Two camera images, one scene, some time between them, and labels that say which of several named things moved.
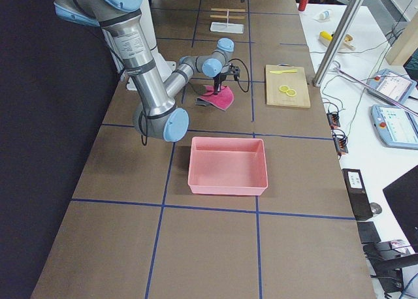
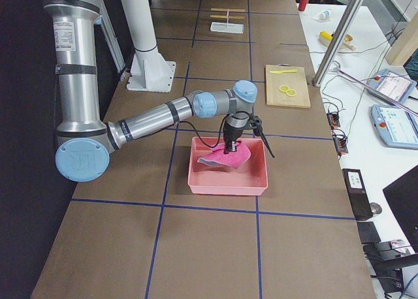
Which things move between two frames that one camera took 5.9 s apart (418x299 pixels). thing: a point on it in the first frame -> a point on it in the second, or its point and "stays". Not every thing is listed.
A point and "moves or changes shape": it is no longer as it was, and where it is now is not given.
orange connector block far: [334, 120] stays
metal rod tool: [377, 91] stays
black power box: [358, 194] stays
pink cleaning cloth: [224, 98] moves or changes shape
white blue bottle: [323, 15] stays
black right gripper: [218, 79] -> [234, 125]
